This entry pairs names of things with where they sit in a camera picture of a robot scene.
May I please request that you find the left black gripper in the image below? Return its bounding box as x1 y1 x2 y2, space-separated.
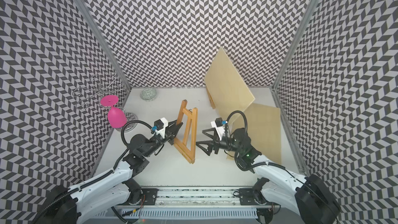
143 119 182 158

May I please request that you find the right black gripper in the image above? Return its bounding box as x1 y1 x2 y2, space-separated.
195 128 242 157

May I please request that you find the small wooden easel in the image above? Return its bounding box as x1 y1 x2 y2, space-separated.
206 87 216 110

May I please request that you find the plywood board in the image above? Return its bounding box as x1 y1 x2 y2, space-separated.
226 102 283 166
204 47 255 120

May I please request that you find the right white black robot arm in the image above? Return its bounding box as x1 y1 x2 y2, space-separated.
196 128 341 224

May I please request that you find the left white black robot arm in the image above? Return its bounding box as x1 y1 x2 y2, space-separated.
32 118 182 224

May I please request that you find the pink plastic wine glass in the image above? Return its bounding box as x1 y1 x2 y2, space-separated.
100 95 127 128

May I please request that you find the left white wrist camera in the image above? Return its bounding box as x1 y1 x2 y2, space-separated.
151 118 169 139

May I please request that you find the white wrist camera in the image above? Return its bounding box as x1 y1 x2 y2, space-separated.
151 118 169 139
210 118 228 140

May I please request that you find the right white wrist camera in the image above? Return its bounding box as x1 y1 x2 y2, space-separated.
210 118 228 140

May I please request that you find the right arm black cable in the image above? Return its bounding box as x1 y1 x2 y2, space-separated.
225 110 341 224

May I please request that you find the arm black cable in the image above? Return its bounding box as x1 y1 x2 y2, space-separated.
225 110 341 224
30 119 156 224

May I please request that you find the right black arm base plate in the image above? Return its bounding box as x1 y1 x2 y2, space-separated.
234 188 280 207

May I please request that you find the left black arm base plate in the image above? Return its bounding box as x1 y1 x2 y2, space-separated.
126 188 159 206

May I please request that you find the aluminium front rail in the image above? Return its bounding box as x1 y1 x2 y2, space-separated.
92 187 276 222

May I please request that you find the metal wire glass rack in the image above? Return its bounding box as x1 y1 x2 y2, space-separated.
72 72 127 110

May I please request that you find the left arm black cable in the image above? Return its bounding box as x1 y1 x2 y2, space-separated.
30 119 156 224

